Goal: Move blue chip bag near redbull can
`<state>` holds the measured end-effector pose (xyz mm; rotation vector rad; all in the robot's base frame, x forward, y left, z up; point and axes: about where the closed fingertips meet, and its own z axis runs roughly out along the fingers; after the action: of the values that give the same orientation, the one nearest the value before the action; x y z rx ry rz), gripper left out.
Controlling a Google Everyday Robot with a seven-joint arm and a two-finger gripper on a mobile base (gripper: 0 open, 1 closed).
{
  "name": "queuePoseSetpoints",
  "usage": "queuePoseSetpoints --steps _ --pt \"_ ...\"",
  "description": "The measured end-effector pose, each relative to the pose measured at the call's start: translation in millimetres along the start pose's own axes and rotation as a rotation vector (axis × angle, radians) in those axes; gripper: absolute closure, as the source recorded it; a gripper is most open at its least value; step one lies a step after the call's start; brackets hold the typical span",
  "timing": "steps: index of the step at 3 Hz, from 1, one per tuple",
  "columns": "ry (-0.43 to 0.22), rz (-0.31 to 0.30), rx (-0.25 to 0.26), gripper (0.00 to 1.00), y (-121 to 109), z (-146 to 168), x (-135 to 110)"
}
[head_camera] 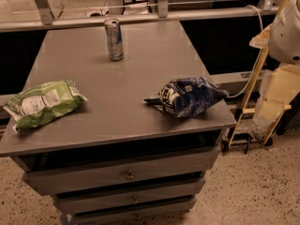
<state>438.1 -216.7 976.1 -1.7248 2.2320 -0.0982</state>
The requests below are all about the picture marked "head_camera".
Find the top grey drawer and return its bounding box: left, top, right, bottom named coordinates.
left=22, top=146, right=220, bottom=195

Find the white cable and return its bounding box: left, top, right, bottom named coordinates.
left=226, top=4, right=264, bottom=99

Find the grey drawer cabinet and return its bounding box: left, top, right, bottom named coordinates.
left=0, top=20, right=237, bottom=225

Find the blue chip bag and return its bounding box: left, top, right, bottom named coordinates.
left=144, top=77, right=228, bottom=118

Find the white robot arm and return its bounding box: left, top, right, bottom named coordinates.
left=249, top=0, right=300, bottom=128

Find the green chip bag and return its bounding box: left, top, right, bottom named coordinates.
left=4, top=80, right=87, bottom=132

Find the bottom grey drawer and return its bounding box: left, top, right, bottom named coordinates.
left=73, top=196, right=196, bottom=225

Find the silver redbull can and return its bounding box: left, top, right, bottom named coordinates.
left=104, top=18, right=124, bottom=61

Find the middle grey drawer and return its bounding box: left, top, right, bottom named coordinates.
left=54, top=178, right=205, bottom=214

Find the grey metal railing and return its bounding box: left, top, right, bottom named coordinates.
left=0, top=0, right=280, bottom=32

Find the grey drawer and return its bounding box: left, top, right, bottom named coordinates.
left=22, top=146, right=220, bottom=195
left=54, top=178, right=205, bottom=214
left=73, top=196, right=196, bottom=225

